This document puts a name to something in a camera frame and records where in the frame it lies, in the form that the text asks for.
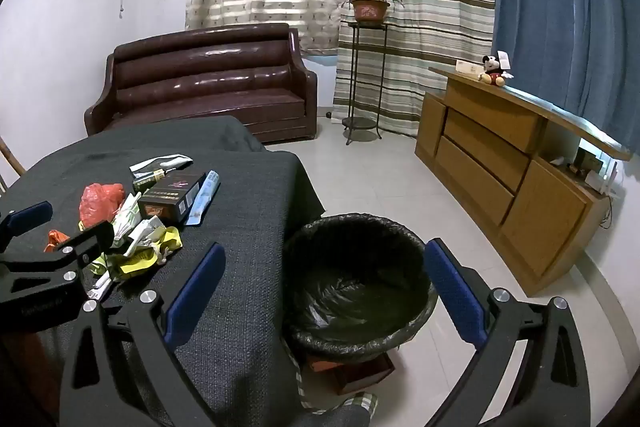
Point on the green checkered cloth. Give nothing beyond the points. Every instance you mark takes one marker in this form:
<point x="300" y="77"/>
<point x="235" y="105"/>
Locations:
<point x="360" y="402"/>

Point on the black metal plant stand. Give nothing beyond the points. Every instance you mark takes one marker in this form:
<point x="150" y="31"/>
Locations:
<point x="361" y="124"/>

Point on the brown leather sofa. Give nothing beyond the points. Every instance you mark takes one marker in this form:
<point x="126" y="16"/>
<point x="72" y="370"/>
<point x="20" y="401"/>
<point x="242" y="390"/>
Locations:
<point x="200" y="77"/>

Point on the black cardboard box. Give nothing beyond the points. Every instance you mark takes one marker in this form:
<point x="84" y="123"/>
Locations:
<point x="170" y="197"/>

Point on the blue white toothpaste tube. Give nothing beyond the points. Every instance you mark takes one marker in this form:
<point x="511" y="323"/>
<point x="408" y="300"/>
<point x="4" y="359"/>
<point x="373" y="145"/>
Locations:
<point x="202" y="202"/>

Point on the white paper card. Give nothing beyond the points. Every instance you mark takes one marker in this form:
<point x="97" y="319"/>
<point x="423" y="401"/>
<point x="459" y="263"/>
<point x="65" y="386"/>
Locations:
<point x="502" y="58"/>

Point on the brown wooden box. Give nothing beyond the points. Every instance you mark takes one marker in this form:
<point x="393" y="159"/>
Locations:
<point x="360" y="374"/>

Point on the mouse plush toy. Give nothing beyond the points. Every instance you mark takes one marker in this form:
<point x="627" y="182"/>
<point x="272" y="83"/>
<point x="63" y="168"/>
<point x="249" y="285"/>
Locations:
<point x="495" y="69"/>

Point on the white wrapper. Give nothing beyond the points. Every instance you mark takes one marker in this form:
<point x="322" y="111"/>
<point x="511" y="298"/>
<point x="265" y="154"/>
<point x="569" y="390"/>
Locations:
<point x="145" y="232"/>

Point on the silver foil wrapper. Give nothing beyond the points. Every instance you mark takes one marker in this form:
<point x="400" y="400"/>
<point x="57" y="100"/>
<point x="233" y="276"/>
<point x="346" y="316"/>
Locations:
<point x="160" y="164"/>

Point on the blue curtain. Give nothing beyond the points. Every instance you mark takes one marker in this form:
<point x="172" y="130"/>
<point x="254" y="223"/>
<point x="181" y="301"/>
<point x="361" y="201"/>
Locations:
<point x="560" y="7"/>

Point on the wooden stick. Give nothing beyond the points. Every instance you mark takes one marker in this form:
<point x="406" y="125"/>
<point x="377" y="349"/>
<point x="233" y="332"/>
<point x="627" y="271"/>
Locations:
<point x="12" y="159"/>

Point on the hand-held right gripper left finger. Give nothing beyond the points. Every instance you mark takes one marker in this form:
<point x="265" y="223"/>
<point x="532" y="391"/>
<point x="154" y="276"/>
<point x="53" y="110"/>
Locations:
<point x="195" y="292"/>

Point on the dark grey tablecloth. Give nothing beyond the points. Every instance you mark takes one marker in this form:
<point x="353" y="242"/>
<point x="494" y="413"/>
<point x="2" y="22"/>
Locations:
<point x="240" y="207"/>

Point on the flat white box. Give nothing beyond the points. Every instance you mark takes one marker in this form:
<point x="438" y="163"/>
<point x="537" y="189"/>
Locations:
<point x="469" y="67"/>

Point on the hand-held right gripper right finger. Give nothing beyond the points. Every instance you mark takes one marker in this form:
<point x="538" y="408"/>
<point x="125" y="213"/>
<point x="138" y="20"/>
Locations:
<point x="455" y="297"/>

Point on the red plastic bag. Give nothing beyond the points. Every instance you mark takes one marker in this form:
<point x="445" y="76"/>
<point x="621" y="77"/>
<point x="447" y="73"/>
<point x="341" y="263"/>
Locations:
<point x="100" y="202"/>

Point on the potted plant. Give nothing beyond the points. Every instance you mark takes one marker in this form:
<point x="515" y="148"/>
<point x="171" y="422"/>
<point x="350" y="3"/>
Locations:
<point x="370" y="11"/>

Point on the white electronic device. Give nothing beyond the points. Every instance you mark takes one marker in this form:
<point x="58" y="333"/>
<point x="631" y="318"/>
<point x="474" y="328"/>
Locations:
<point x="602" y="181"/>

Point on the black bagged waste bin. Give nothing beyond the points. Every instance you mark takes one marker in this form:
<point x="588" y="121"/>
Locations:
<point x="360" y="297"/>

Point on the yellow wrapper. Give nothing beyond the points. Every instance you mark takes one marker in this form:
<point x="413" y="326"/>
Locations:
<point x="135" y="264"/>

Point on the orange wrapper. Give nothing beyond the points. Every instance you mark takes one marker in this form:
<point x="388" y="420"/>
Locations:
<point x="56" y="238"/>

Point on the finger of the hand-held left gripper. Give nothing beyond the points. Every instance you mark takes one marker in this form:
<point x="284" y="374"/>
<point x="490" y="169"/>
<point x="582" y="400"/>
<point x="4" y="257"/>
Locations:
<point x="92" y="243"/>
<point x="30" y="218"/>

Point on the wooden cabinet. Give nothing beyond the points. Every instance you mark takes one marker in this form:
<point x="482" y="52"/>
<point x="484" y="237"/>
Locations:
<point x="480" y="157"/>

